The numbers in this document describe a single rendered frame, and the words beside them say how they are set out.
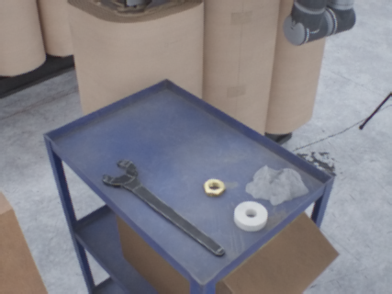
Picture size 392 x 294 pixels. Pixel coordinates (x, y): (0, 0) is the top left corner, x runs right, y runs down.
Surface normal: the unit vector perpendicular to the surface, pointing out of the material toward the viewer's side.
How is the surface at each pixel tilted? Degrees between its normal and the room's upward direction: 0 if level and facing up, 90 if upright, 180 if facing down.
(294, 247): 26
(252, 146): 0
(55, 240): 0
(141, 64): 90
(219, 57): 90
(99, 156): 0
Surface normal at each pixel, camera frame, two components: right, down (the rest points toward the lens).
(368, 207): 0.02, -0.79
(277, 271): 0.32, -0.51
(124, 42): -0.09, 0.62
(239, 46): 0.40, 0.58
